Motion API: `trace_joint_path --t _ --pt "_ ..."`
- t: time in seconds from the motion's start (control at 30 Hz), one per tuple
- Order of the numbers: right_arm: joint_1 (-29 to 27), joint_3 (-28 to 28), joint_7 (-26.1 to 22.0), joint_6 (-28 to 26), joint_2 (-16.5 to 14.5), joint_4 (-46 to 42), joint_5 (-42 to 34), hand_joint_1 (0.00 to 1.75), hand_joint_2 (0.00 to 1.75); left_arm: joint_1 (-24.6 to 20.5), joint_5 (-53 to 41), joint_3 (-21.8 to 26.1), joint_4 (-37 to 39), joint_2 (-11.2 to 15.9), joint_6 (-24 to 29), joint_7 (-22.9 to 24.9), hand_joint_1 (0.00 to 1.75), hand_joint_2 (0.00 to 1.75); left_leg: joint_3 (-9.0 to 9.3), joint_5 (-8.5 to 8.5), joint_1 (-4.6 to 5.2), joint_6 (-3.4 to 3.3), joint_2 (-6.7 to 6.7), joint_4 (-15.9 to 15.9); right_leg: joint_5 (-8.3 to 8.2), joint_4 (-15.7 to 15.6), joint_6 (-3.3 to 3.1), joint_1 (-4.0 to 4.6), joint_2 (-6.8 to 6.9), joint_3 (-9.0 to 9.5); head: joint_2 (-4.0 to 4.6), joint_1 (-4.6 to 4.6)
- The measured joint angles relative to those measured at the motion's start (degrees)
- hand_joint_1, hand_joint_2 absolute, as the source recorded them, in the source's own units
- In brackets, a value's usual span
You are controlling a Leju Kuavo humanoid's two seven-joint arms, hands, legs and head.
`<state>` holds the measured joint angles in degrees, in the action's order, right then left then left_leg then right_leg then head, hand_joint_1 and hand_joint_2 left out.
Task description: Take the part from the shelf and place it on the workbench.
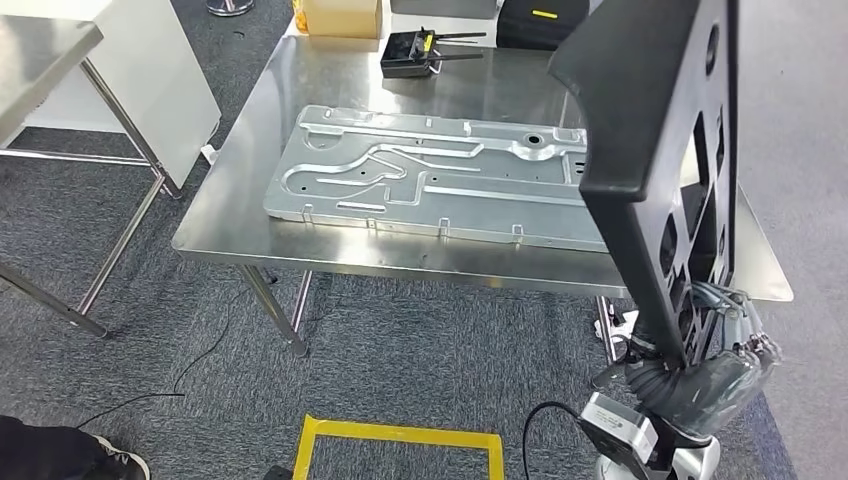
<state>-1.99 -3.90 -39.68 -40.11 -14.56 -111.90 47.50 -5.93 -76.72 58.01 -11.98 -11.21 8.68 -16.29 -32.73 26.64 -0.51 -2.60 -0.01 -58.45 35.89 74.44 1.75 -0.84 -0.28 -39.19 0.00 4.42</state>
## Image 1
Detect black case with yellow label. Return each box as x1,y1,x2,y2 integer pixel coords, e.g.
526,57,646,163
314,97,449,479
495,0,592,53

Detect stamped sheet metal panel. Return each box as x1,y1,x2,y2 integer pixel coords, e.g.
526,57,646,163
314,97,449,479
262,104,611,255

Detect grey box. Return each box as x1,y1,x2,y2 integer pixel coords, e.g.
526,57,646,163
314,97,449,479
389,0,499,20

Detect white cabinet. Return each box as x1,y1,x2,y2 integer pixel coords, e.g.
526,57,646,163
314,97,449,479
0,0,223,193

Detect black device with antennas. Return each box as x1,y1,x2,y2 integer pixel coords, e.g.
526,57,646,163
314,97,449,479
379,27,489,81

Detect stainless steel side table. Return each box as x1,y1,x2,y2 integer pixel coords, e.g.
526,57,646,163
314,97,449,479
0,14,184,340

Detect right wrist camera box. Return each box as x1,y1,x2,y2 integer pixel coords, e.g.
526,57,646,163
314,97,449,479
577,391,660,465

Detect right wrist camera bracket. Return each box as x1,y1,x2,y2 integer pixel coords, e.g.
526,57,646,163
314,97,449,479
635,423,684,480

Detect cardboard box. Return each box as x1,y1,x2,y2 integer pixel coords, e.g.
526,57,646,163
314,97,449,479
301,0,385,40

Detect black plastic plate part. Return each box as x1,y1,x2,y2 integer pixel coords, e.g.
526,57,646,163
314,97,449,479
547,0,741,372

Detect person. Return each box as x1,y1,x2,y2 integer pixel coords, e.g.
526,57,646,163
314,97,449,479
0,415,152,480

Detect stainless steel workbench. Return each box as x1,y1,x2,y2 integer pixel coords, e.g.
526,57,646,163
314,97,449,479
170,29,795,364

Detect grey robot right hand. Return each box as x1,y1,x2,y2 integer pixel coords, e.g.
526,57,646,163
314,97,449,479
625,281,784,439

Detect thin black floor cable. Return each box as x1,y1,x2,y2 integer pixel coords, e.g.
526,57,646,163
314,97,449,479
74,268,280,432

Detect chrome stanchion base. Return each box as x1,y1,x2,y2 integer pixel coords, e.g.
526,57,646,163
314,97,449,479
205,0,257,18

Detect yellow floor tape square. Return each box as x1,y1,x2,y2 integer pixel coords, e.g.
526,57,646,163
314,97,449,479
292,413,507,480

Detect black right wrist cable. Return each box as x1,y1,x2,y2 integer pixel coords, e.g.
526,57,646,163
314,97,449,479
521,400,598,480

